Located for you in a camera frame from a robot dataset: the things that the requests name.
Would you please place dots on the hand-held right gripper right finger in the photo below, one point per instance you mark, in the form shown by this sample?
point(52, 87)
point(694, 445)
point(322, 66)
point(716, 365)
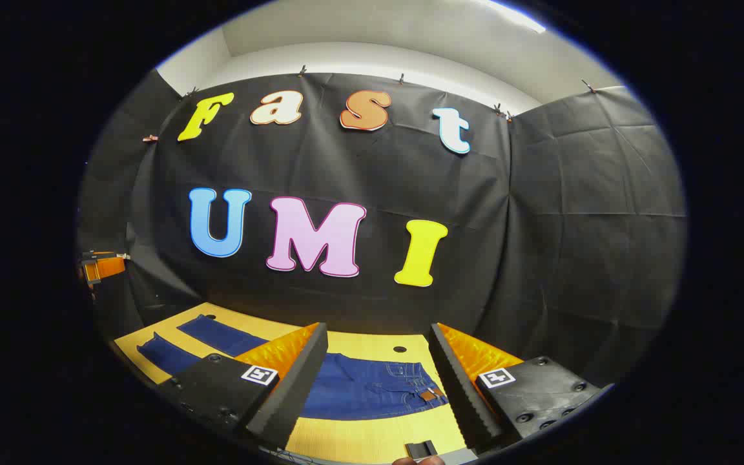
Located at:
point(462, 400)

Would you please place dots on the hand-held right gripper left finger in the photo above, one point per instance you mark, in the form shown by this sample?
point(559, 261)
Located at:
point(294, 394)

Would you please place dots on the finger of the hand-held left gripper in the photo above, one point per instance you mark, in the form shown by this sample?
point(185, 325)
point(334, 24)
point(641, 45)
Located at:
point(104, 268)
point(97, 255)

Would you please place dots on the blue denim jeans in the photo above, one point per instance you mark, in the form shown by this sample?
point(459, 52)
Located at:
point(359, 387)

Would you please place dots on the black backdrop cloth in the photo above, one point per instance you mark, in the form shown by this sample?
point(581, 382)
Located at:
point(540, 226)

